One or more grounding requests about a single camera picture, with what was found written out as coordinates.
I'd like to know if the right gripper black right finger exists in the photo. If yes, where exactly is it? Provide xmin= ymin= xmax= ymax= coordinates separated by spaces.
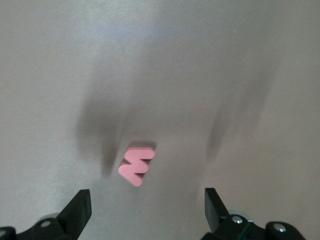
xmin=199 ymin=187 xmax=307 ymax=240

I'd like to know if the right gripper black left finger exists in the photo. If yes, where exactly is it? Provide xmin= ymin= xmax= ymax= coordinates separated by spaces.
xmin=0 ymin=189 xmax=92 ymax=240

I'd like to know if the pinkish red lowercase w letter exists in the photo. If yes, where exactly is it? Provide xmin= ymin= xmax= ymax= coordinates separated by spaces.
xmin=117 ymin=146 xmax=156 ymax=187

